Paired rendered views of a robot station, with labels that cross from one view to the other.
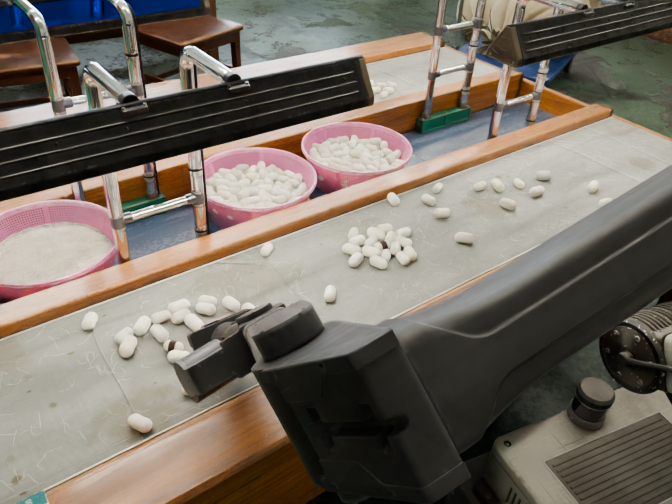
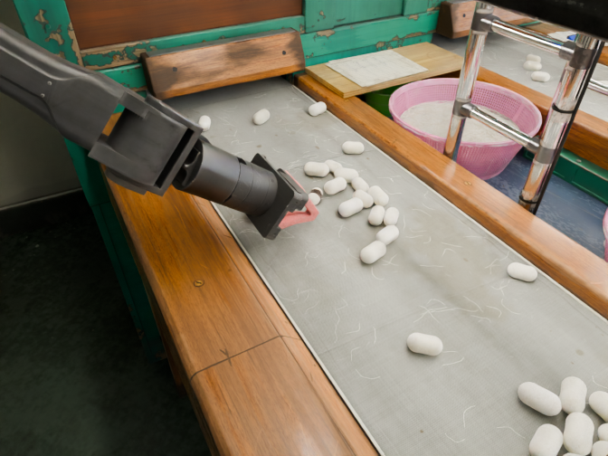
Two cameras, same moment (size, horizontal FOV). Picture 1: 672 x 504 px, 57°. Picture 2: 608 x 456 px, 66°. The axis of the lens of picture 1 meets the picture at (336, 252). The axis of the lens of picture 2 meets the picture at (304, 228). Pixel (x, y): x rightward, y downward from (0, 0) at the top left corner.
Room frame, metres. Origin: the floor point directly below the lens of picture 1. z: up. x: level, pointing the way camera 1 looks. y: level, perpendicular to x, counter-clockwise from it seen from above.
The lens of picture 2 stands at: (0.74, -0.30, 1.14)
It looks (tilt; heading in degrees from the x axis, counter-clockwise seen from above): 40 degrees down; 100
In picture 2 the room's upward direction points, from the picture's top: straight up
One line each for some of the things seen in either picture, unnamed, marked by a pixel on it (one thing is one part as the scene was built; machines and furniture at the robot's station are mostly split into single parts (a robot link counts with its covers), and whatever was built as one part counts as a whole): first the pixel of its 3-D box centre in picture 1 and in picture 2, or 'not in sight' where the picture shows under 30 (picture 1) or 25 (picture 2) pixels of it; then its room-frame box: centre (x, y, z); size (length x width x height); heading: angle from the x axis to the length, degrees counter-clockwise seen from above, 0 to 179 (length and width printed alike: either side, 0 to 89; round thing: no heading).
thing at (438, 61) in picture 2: not in sight; (389, 67); (0.76, 0.70, 0.77); 0.33 x 0.15 x 0.01; 39
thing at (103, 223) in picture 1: (50, 259); (457, 130); (0.90, 0.53, 0.72); 0.27 x 0.27 x 0.10
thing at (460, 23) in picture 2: not in sight; (493, 11); (0.99, 0.95, 0.83); 0.30 x 0.06 x 0.07; 39
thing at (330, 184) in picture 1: (355, 163); not in sight; (1.35, -0.03, 0.72); 0.27 x 0.27 x 0.10
